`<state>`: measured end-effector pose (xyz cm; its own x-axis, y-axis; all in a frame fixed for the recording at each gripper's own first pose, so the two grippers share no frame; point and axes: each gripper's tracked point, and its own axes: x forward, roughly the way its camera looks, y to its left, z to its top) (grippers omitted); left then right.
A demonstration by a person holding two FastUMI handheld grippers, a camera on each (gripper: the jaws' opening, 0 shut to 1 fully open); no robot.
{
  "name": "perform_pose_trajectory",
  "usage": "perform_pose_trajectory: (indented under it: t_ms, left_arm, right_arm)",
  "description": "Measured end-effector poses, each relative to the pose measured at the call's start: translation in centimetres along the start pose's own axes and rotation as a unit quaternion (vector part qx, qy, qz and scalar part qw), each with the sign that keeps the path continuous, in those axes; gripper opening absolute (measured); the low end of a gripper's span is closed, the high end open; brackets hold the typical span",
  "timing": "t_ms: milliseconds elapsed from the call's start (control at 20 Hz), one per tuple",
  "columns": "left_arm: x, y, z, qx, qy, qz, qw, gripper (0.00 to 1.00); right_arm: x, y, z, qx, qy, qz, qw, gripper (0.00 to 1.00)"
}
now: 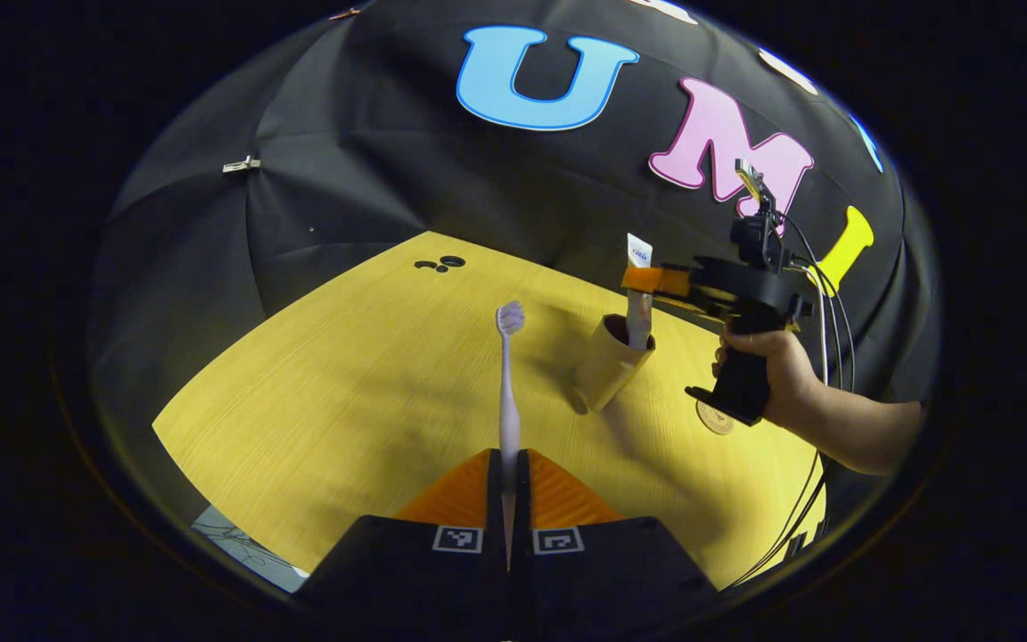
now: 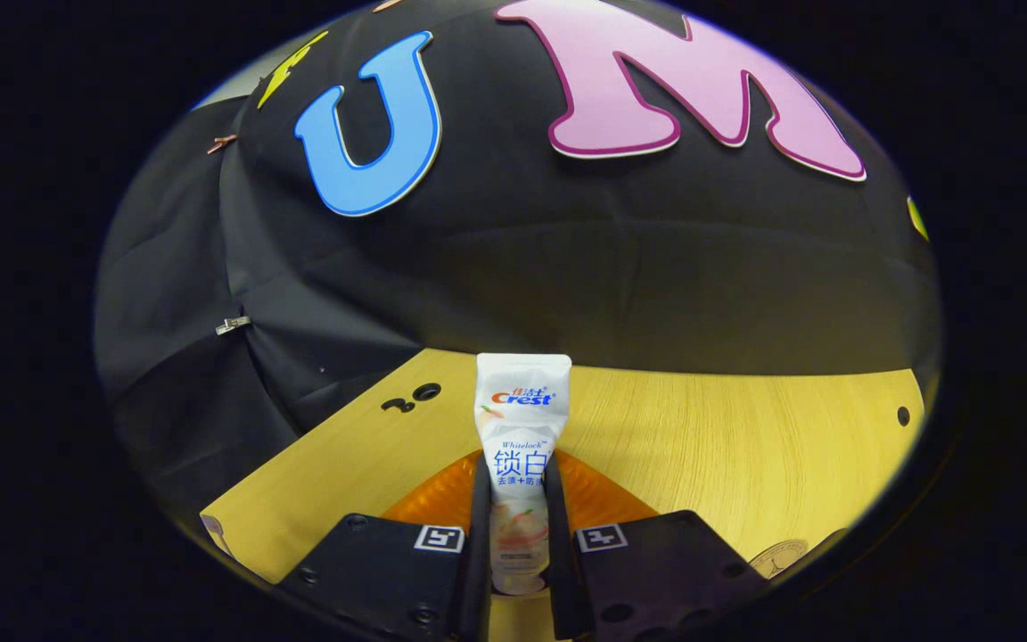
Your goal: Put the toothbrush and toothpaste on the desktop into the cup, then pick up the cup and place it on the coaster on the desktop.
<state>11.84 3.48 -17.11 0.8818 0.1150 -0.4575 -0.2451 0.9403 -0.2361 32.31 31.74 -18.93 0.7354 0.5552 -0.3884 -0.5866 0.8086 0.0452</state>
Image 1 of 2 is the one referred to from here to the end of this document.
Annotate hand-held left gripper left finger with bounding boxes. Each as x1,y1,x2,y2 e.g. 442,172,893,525
300,449,511,638

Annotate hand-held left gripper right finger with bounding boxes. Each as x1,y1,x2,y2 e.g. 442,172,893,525
512,449,718,639

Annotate white toothpaste tube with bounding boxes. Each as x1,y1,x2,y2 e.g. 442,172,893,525
625,233,654,350

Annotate white toothbrush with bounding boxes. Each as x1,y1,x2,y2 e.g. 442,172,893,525
495,300,527,572

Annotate beige cup with handle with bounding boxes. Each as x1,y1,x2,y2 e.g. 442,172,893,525
574,313,657,414

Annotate round wooden coaster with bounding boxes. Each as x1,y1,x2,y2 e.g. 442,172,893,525
696,399,735,436

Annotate light wooden desktop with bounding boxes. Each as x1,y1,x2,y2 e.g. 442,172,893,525
152,231,828,591

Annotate black backdrop cloth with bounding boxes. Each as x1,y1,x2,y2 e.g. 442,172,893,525
86,0,942,411

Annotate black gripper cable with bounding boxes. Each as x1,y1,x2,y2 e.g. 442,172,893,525
727,214,858,591

